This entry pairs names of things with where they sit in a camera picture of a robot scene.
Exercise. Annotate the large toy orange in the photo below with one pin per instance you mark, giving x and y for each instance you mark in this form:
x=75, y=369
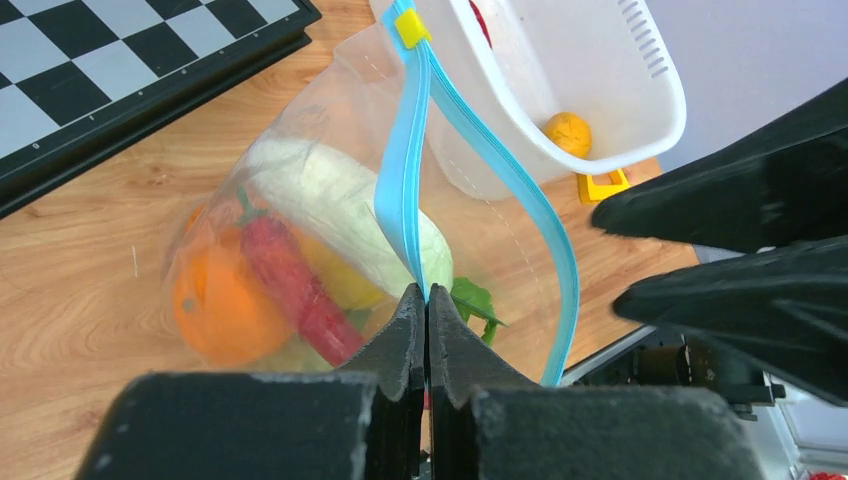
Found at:
x=220, y=307

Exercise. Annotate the clear zip top bag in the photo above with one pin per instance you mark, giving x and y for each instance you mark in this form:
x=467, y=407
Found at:
x=382, y=173

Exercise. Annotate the black grey chessboard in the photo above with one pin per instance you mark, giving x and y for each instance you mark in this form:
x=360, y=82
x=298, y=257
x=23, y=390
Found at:
x=83, y=80

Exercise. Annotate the red toy chili pepper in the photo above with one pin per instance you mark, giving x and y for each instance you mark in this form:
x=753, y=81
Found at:
x=274, y=256

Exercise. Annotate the yellow toy pear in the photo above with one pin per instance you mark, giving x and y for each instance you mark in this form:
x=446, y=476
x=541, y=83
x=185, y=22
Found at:
x=345, y=284

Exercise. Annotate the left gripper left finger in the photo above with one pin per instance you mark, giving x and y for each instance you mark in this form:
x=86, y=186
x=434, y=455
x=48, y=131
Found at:
x=361, y=420

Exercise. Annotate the yellow triangular plastic stand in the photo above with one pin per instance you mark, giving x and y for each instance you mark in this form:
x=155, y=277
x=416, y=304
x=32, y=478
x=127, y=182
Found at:
x=592, y=190

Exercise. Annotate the white toy radish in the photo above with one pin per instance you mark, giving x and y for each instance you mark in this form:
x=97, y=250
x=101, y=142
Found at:
x=331, y=195

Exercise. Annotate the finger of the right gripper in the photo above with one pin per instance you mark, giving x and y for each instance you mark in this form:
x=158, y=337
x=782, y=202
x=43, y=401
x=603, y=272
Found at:
x=783, y=310
x=784, y=183

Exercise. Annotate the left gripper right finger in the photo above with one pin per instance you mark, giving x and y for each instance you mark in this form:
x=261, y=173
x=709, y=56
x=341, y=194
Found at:
x=489, y=421

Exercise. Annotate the yellow toy potato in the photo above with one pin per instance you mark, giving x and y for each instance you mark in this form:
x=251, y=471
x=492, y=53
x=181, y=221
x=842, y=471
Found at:
x=570, y=133

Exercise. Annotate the white plastic basket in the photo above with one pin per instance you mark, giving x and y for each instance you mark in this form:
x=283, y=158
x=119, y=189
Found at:
x=603, y=60

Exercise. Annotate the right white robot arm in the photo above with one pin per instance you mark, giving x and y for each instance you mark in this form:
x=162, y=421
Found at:
x=697, y=364

